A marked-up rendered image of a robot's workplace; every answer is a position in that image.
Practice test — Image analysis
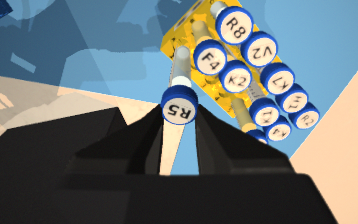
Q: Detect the light blue mat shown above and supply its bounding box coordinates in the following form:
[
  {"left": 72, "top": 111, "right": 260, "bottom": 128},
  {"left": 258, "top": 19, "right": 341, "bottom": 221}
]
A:
[{"left": 0, "top": 0, "right": 358, "bottom": 174}]

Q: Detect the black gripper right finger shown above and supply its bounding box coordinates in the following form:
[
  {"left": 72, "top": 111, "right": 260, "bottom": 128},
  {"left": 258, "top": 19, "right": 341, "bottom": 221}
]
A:
[{"left": 195, "top": 104, "right": 297, "bottom": 174}]

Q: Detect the blue-capped tube labelled f4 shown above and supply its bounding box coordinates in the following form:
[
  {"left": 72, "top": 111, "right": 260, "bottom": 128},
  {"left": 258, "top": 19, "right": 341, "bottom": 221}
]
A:
[{"left": 191, "top": 20, "right": 228, "bottom": 76}]

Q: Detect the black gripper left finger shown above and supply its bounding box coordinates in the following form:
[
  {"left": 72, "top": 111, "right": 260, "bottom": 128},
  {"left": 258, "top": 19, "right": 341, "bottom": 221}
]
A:
[{"left": 63, "top": 104, "right": 164, "bottom": 174}]

